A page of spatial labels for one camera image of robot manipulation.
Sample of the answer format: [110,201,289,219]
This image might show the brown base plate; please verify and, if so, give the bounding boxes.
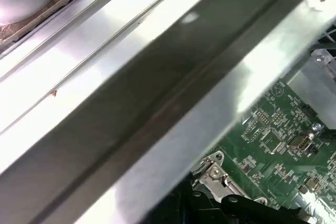
[0,0,118,51]

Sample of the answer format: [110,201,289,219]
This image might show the silver drive cage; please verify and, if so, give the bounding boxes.
[309,16,336,84]

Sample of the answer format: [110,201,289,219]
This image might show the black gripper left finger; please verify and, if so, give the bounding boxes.
[165,173,226,224]

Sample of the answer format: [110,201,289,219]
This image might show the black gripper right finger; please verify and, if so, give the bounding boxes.
[222,194,302,224]

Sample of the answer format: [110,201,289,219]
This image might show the open PC case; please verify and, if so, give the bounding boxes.
[0,0,336,224]

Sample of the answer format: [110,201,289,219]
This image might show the thin wire locking lever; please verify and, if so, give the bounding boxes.
[193,158,212,183]

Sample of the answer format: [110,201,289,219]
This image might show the green motherboard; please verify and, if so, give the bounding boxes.
[188,76,336,224]

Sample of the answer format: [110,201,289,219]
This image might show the CPU socket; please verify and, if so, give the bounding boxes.
[193,152,268,206]

